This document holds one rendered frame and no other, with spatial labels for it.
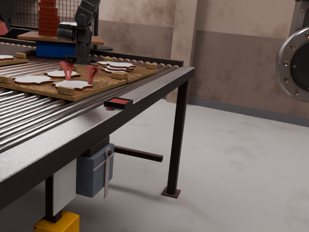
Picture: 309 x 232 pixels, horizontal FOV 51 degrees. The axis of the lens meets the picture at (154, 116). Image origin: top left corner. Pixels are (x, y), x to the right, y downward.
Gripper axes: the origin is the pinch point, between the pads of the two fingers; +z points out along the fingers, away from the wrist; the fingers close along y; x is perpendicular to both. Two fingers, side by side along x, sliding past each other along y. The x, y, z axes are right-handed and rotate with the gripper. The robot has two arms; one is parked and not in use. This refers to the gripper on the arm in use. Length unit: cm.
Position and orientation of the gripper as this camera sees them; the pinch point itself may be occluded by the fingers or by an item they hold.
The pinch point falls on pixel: (78, 81)
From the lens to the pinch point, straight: 131.8
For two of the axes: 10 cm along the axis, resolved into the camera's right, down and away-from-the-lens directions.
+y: 9.3, 1.7, -3.2
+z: -1.5, 9.8, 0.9
